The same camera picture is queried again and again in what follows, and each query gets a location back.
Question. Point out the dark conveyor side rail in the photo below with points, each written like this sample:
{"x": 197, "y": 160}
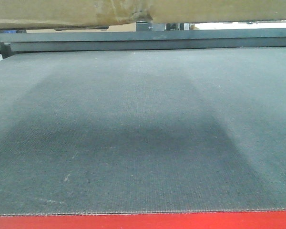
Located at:
{"x": 143, "y": 40}

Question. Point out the red conveyor edge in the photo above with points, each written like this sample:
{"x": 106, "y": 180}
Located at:
{"x": 202, "y": 220}

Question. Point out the dark grey conveyor belt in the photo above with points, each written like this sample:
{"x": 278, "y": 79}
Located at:
{"x": 143, "y": 131}

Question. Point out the brown cardboard carton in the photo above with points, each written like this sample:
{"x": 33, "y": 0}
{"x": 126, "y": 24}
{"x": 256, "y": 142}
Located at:
{"x": 65, "y": 14}

